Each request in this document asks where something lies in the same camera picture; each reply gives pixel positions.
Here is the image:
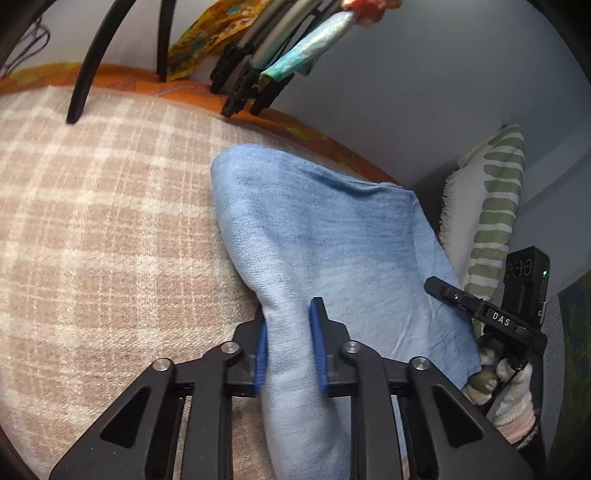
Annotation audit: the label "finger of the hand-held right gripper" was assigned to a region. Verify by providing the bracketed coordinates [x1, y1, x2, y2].
[425, 276, 534, 343]

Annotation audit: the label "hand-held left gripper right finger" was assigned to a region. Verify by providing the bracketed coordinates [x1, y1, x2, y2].
[308, 296, 536, 480]

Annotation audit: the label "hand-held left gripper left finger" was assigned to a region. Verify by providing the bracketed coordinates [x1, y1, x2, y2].
[48, 318, 269, 480]

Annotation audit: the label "light blue denim pants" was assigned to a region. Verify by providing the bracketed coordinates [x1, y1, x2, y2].
[210, 144, 482, 480]

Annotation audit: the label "person's right forearm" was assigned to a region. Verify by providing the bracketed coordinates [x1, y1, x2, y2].
[501, 411, 544, 452]

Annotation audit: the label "person's right hand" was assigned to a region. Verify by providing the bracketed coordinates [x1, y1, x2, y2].
[462, 339, 536, 428]

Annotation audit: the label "dark green patterned cloth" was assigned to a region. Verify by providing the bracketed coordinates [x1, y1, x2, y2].
[556, 281, 591, 416]

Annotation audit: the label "white green striped pillow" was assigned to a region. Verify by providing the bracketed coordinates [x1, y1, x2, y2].
[438, 124, 527, 324]

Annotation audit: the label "beige checked blanket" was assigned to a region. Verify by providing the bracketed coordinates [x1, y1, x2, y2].
[0, 85, 402, 480]

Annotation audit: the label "teal cloth wrap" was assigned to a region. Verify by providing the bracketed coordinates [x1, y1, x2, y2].
[259, 10, 361, 84]

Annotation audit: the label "red orange cloth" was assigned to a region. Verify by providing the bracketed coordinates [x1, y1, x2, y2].
[342, 0, 402, 26]

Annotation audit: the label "yellow patterned cloth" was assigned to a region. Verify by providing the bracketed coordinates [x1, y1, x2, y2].
[166, 0, 273, 83]

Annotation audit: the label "black curved chair legs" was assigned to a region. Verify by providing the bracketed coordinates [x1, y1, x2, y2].
[66, 0, 178, 124]

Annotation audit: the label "black cable with inline switch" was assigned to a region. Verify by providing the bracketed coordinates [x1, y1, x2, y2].
[9, 16, 51, 75]

